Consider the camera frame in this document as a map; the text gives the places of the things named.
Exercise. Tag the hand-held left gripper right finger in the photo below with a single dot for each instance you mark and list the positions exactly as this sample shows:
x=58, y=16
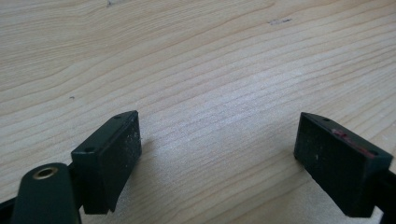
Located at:
x=336, y=165

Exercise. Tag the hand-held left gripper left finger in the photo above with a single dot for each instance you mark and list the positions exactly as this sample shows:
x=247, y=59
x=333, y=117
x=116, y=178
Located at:
x=106, y=161

